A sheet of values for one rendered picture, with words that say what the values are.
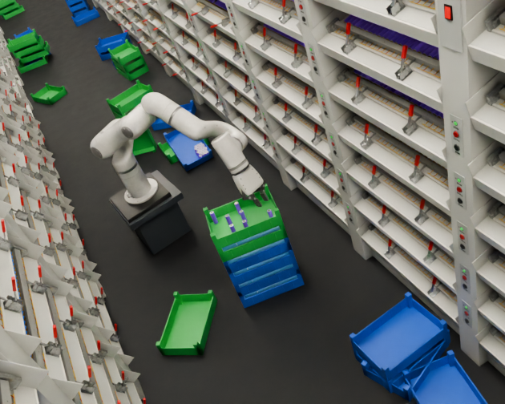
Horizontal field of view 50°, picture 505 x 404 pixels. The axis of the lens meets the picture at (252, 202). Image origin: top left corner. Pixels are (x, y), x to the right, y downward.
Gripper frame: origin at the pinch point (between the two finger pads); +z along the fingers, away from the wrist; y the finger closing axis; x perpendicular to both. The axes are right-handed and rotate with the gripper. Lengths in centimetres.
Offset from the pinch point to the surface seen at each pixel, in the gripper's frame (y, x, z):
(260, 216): 0.3, -8.6, 8.3
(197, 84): -92, -173, -43
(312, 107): -37.3, 11.7, -19.1
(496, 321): -6, 81, 56
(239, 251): 17.3, -9.8, 14.0
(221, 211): 8.6, -22.2, -0.9
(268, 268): 9.5, -12.5, 30.4
